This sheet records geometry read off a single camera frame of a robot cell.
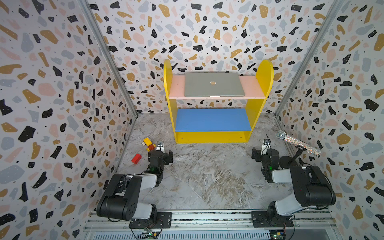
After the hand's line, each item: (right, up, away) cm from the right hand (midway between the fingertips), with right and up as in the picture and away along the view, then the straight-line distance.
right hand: (264, 147), depth 94 cm
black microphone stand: (+15, -9, +1) cm, 17 cm away
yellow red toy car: (-72, 0, +3) cm, 72 cm away
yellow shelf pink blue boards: (-27, +29, +30) cm, 50 cm away
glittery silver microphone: (+5, +9, -13) cm, 16 cm away
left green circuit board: (-64, -39, -23) cm, 78 cm away
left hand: (-63, -1, -2) cm, 63 cm away
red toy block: (-81, -7, +1) cm, 81 cm away
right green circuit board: (-3, -39, -23) cm, 45 cm away
